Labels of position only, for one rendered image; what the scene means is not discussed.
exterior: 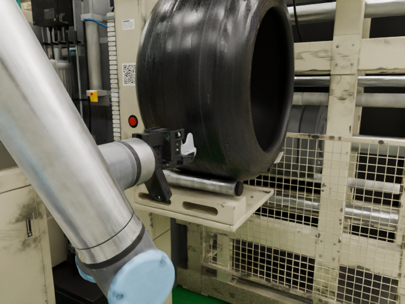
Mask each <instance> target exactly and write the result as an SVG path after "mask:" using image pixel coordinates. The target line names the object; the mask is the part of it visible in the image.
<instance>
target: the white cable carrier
mask: <svg viewBox="0 0 405 304"><path fill-rule="evenodd" d="M114 15H115V13H114V12H111V13H107V16H114ZM107 22H108V23H107V26H108V28H107V31H109V32H108V36H109V38H108V41H109V43H108V45H109V46H110V47H109V48H108V50H109V51H110V52H109V55H113V56H110V57H109V60H114V61H110V65H111V66H110V69H114V70H111V71H110V74H114V75H110V78H114V79H111V80H110V82H111V83H115V84H111V87H114V88H112V89H111V92H115V93H111V96H112V97H113V98H111V100H112V101H116V102H112V106H113V107H112V110H114V111H112V114H114V115H113V119H114V120H113V123H117V124H113V127H117V128H114V129H113V131H116V132H114V133H113V134H114V136H115V137H114V140H116V141H121V140H122V139H121V124H120V123H121V120H120V118H121V117H120V111H119V110H120V107H119V102H118V101H119V93H118V92H119V89H117V88H118V87H119V85H118V84H117V83H118V79H117V78H118V75H117V74H118V70H117V69H118V66H117V64H118V62H117V56H116V55H117V52H116V51H117V49H116V28H115V27H116V26H115V19H112V20H107ZM116 141H114V142H116Z"/></svg>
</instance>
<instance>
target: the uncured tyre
mask: <svg viewBox="0 0 405 304"><path fill-rule="evenodd" d="M294 81H295V51H294V37H293V31H292V24H291V20H290V15H289V11H288V8H287V5H286V2H285V0H158V1H157V3H156V4H155V6H154V8H153V9H152V11H151V13H150V15H149V17H148V20H147V22H146V25H145V27H144V30H143V33H142V36H141V38H140V42H139V47H138V50H137V57H136V71H135V83H136V96H137V104H138V108H139V112H140V116H141V119H142V122H143V125H144V127H145V129H149V128H154V127H160V128H168V129H169V130H170V131H175V130H180V129H184V139H182V143H183V144H185V142H186V139H187V135H188V134H189V133H191V134H192V136H193V144H194V147H195V148H196V155H195V158H194V160H193V161H192V162H190V163H186V164H184V165H181V166H179V167H176V169H179V170H180V171H182V172H186V173H194V174H201V175H205V176H213V177H220V178H225V179H232V180H239V181H244V180H252V179H255V178H256V177H258V176H259V175H261V174H262V173H263V172H265V171H266V170H267V169H268V168H270V167H271V166H272V165H273V164H274V162H275V161H276V160H277V157H278V155H279V154H280V151H281V149H282V147H283V144H284V140H285V138H286V134H287V130H288V126H289V121H290V115H291V110H292V102H293V96H294Z"/></svg>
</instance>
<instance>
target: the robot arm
mask: <svg viewBox="0 0 405 304"><path fill-rule="evenodd" d="M179 131H180V133H179ZM182 139H184V129H180V130H175V131H170V130H169V129H168V128H160V127H154V128H149V129H144V133H132V138H130V139H124V140H121V141H116V142H111V143H108V144H102V145H97V144H96V142H95V141H94V139H93V137H92V135H91V134H90V131H89V130H88V128H87V126H86V125H85V123H84V121H83V119H82V117H81V116H80V114H79V112H78V110H77V108H76V107H75V105H74V103H73V102H72V100H71V98H70V96H69V94H68V93H67V91H66V89H65V87H64V86H63V83H62V82H61V80H60V78H59V77H58V75H57V73H56V71H55V69H54V68H53V66H52V64H51V62H50V61H49V58H48V57H47V55H46V53H45V52H44V50H43V48H42V46H41V44H40V43H39V41H38V39H37V37H36V35H35V34H34V32H33V30H32V29H31V27H30V25H29V23H28V21H27V20H26V18H25V16H24V14H23V12H22V10H21V9H20V7H19V5H18V4H17V2H16V0H0V140H1V142H2V143H3V144H4V146H5V147H6V149H7V150H8V152H9V153H10V154H11V156H12V158H13V159H14V161H15V162H16V163H17V165H18V166H19V168H20V169H21V171H22V172H23V173H24V175H25V177H26V178H27V179H28V181H29V182H30V183H31V185H32V187H33V188H34V190H35V191H36V192H37V194H38V195H39V197H40V198H41V200H42V201H43V202H44V204H45V206H46V207H47V208H48V210H49V211H50V213H51V214H52V216H53V217H54V219H55V220H56V222H57V223H58V225H59V226H60V227H61V229H62V231H63V232H64V233H65V235H66V236H67V238H68V239H69V241H70V242H71V243H72V245H73V246H74V248H75V253H76V256H75V262H76V265H77V268H78V271H79V273H80V275H81V277H82V278H84V279H85V280H88V281H90V282H94V283H97V285H98V286H99V288H100V289H101V291H102V292H103V293H104V295H105V296H106V298H107V300H108V304H163V302H164V301H165V300H166V299H167V297H168V295H169V294H170V292H171V290H172V287H173V284H174V279H175V270H174V266H173V264H172V262H171V260H170V259H169V257H168V255H167V254H166V253H165V252H163V251H161V250H159V249H158V248H157V247H156V246H155V244H154V242H153V240H152V239H151V237H150V235H149V233H148V231H147V230H146V228H145V226H144V225H143V223H142V220H141V219H140V218H139V217H138V216H137V215H136V213H135V212H134V210H133V208H132V207H131V205H130V203H129V201H128V199H127V198H126V196H125V194H124V190H126V189H128V188H131V187H133V186H136V185H139V184H141V183H143V182H144V184H145V186H146V188H147V190H148V192H149V195H150V197H151V199H152V200H154V201H158V202H163V203H167V202H168V201H169V199H170V198H171V197H172V192H171V190H170V187H169V185H168V182H167V180H166V177H165V175H164V172H163V170H164V169H166V168H176V167H179V166H181V165H184V164H186V163H190V162H192V161H193V160H194V158H195V155H196V148H195V147H194V144H193V136H192V134H191V133H189V134H188V135H187V139H186V142H185V144H183V143H182Z"/></svg>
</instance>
